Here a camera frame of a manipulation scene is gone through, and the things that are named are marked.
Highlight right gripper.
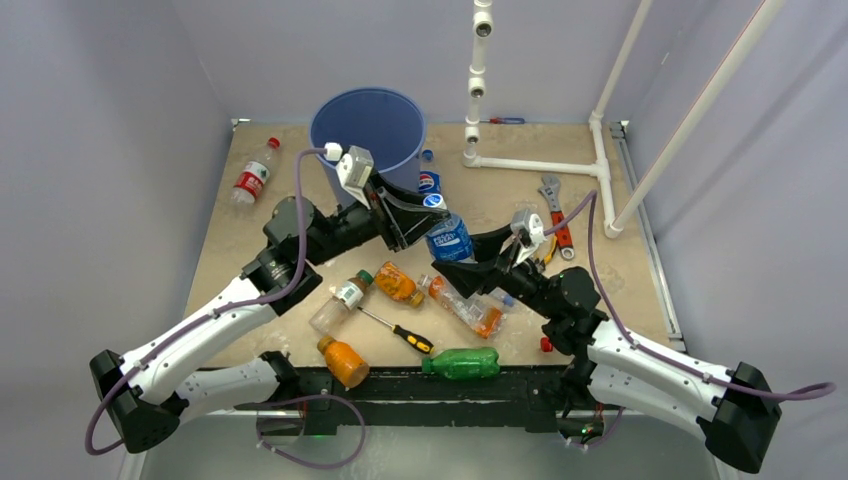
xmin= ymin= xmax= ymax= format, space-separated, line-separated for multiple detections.
xmin=433 ymin=223 xmax=558 ymax=320

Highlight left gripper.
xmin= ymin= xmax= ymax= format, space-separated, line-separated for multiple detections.
xmin=305 ymin=169 xmax=448 ymax=267

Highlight Pocari Sweat blue bottle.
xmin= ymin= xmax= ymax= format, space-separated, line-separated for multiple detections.
xmin=423 ymin=193 xmax=475 ymax=263

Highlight orange floral label bottle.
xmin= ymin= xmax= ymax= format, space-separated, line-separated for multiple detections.
xmin=418 ymin=274 xmax=504 ymax=339

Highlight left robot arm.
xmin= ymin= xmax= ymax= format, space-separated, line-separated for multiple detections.
xmin=89 ymin=174 xmax=448 ymax=453

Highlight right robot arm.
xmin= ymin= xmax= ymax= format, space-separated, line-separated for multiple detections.
xmin=432 ymin=227 xmax=782 ymax=474

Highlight small Pepsi bottle by bin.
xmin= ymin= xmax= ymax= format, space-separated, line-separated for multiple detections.
xmin=418 ymin=149 xmax=442 ymax=195

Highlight blue plastic bin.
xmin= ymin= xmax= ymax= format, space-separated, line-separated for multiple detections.
xmin=308 ymin=87 xmax=428 ymax=192

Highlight orange pouch gold cap bottle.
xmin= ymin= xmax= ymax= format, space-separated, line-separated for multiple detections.
xmin=374 ymin=261 xmax=425 ymax=308

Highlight black yellow screwdriver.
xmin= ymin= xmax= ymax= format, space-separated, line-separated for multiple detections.
xmin=358 ymin=306 xmax=434 ymax=355

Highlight green plastic bottle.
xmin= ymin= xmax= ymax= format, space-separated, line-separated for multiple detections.
xmin=421 ymin=347 xmax=501 ymax=381

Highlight red cap clear bottle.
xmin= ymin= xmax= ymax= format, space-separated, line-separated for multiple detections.
xmin=540 ymin=337 xmax=554 ymax=353

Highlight green cap tea bottle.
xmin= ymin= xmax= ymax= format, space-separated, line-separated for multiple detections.
xmin=308 ymin=270 xmax=374 ymax=335

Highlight red blue screwdriver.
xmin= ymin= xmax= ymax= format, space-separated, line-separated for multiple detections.
xmin=484 ymin=117 xmax=526 ymax=125

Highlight red label clear bottle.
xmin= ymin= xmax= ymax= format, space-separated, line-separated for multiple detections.
xmin=230 ymin=137 xmax=281 ymax=206

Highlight orange juice bottle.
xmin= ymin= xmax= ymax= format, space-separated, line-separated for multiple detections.
xmin=316 ymin=335 xmax=370 ymax=389

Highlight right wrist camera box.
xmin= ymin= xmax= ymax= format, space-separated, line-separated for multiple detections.
xmin=510 ymin=208 xmax=545 ymax=266

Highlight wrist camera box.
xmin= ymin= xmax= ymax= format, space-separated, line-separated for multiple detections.
xmin=324 ymin=142 xmax=374 ymax=208
xmin=510 ymin=208 xmax=545 ymax=266

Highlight yellow handled pliers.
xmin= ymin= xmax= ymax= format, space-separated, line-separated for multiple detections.
xmin=541 ymin=237 xmax=558 ymax=267

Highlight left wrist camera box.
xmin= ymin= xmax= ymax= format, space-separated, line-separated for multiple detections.
xmin=324 ymin=142 xmax=374 ymax=208

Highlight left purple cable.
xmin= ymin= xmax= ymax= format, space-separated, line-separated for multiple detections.
xmin=84 ymin=146 xmax=331 ymax=457

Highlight red handled adjustable wrench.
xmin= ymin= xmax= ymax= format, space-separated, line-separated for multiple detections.
xmin=538 ymin=174 xmax=576 ymax=261

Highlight white PVC pipe frame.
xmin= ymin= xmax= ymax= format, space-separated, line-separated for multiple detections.
xmin=462 ymin=0 xmax=785 ymax=239

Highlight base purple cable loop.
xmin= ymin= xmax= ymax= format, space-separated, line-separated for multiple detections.
xmin=255 ymin=393 xmax=368 ymax=471

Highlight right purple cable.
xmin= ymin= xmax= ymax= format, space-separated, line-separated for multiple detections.
xmin=543 ymin=190 xmax=837 ymax=403

